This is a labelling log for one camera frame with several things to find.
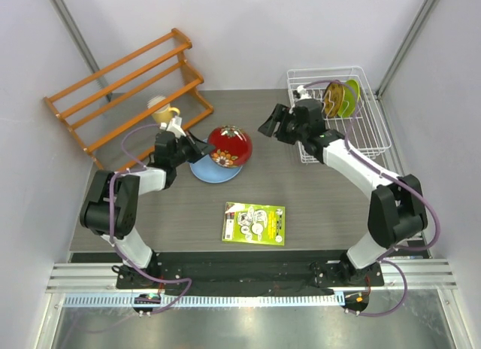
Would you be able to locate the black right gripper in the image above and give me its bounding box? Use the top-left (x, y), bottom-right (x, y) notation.
top-left (259, 104), bottom-right (308, 146)

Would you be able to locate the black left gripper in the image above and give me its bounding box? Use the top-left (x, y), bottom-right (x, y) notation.
top-left (170, 131), bottom-right (214, 168)

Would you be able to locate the light blue plate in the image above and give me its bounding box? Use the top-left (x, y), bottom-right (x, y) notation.
top-left (189, 156), bottom-right (242, 184)

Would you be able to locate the red patterned plate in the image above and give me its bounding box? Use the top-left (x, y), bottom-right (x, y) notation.
top-left (207, 125), bottom-right (253, 168)

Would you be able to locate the brown yellow-rimmed plate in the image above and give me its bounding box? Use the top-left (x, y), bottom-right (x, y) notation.
top-left (322, 81), bottom-right (345, 118)

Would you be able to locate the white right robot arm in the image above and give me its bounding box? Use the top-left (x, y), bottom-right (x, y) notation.
top-left (258, 99), bottom-right (428, 285)

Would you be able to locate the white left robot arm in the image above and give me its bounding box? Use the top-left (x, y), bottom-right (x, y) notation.
top-left (80, 131), bottom-right (215, 288)

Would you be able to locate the orange wooden shelf rack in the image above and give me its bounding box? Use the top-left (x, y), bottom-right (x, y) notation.
top-left (43, 28), bottom-right (214, 169)

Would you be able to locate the yellow ceramic mug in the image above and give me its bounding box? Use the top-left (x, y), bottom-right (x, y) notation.
top-left (151, 105), bottom-right (180, 125)

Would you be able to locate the white cup on shelf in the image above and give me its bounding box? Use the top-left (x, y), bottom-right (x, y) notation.
top-left (147, 96), bottom-right (166, 111)

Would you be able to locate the lime green plate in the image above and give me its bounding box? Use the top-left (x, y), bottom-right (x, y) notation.
top-left (338, 79), bottom-right (360, 118)

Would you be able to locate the green illustrated booklet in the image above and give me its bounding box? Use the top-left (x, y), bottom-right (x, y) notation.
top-left (222, 202), bottom-right (286, 247)

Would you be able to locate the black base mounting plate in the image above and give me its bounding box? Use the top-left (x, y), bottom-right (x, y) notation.
top-left (112, 250), bottom-right (384, 297)

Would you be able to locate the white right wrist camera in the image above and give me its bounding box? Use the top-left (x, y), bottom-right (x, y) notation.
top-left (293, 85), bottom-right (312, 101)

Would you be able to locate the white wire dish rack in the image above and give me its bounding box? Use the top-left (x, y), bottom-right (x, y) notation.
top-left (286, 66), bottom-right (392, 166)

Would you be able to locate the aluminium side rail right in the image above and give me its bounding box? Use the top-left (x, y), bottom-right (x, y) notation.
top-left (375, 93), bottom-right (429, 248)

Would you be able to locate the aluminium frame post right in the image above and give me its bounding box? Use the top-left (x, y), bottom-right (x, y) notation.
top-left (375, 0), bottom-right (439, 101)

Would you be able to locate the aluminium frame post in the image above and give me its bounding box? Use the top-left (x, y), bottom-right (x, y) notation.
top-left (375, 0), bottom-right (439, 101)
top-left (43, 0), bottom-right (113, 102)

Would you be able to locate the aluminium frame post left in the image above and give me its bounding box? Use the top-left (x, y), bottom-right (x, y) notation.
top-left (43, 0), bottom-right (113, 102)

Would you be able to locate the aluminium front rail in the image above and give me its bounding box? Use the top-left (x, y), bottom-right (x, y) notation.
top-left (47, 258), bottom-right (457, 308)

